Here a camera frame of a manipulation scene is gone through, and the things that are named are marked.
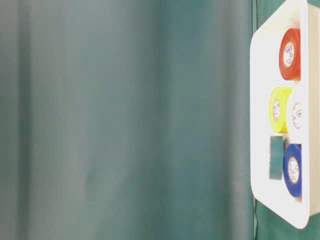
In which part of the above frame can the green table cloth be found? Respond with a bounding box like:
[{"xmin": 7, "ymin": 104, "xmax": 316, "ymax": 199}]
[{"xmin": 0, "ymin": 0, "xmax": 320, "ymax": 240}]

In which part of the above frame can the white tape roll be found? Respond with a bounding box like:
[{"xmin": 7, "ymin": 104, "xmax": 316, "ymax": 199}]
[{"xmin": 286, "ymin": 89, "xmax": 304, "ymax": 139}]

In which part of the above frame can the yellow tape roll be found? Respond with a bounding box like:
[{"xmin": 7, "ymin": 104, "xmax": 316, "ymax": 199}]
[{"xmin": 269, "ymin": 87, "xmax": 293, "ymax": 133}]

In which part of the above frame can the blue tape roll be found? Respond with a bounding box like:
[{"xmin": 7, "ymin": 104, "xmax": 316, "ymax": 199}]
[{"xmin": 283, "ymin": 143, "xmax": 302, "ymax": 198}]

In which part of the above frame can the teal tape roll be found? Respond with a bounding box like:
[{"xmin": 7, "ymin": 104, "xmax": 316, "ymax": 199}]
[{"xmin": 269, "ymin": 136, "xmax": 285, "ymax": 180}]

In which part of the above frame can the white plastic tray case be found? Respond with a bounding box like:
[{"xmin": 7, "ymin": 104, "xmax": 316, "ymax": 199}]
[{"xmin": 250, "ymin": 0, "xmax": 320, "ymax": 229}]

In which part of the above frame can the red tape roll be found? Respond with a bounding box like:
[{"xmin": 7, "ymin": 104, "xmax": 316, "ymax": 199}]
[{"xmin": 278, "ymin": 28, "xmax": 301, "ymax": 81}]

